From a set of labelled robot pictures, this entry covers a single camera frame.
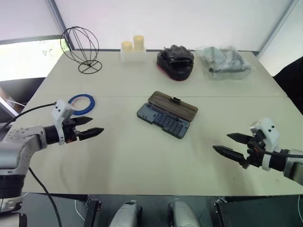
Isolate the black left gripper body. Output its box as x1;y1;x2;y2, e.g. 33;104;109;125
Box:
62;118;82;144

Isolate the clear plastic bag with parts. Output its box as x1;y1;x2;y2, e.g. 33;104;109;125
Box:
196;43;255;81

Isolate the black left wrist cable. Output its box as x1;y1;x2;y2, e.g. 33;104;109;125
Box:
0;102;57;134

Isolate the dark side furniture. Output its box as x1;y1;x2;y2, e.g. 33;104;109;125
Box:
0;77;49;124

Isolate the screwdriver bit case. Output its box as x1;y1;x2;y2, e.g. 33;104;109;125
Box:
136;90;199;140

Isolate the blue tape roll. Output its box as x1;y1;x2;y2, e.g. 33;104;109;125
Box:
67;93;97;116

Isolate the tall yellow cylinder candle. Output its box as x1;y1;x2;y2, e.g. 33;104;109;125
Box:
133;35;145;51

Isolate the black hanging cable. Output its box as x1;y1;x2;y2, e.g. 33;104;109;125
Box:
27;166;63;227

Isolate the short yellow cylinder candle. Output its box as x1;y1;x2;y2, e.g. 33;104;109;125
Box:
121;41;134;52

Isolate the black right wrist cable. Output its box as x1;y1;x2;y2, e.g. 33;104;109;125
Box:
264;150;303;158

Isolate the silver rounded robot leg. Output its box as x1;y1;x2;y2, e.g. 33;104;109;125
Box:
109;200;143;227
167;198;202;227

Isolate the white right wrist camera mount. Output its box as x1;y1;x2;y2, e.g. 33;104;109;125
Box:
249;117;280;171

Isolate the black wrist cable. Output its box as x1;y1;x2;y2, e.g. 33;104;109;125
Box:
264;150;303;158
0;102;57;134

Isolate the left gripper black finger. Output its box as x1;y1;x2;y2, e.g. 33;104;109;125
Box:
79;127;105;142
75;116;94;126

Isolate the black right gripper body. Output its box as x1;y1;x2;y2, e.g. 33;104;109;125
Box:
241;131;267;169

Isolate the black table leg bracket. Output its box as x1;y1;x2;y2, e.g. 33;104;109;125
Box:
84;198;102;227
212;197;228;227

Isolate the black fabric object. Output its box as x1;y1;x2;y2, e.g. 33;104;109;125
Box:
273;56;303;107

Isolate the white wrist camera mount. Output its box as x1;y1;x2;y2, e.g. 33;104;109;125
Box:
52;99;76;146
249;117;280;171

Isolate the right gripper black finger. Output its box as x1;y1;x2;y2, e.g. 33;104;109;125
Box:
226;132;255;144
212;145;247;164

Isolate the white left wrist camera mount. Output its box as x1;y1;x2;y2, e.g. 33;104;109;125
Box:
52;99;76;146

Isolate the thin white cable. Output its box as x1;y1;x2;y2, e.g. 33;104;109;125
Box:
74;199;86;221

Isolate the black wire head stand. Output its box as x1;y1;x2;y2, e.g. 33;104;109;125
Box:
60;26;103;74

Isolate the black boxing pad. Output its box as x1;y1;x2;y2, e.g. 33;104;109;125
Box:
156;44;196;82

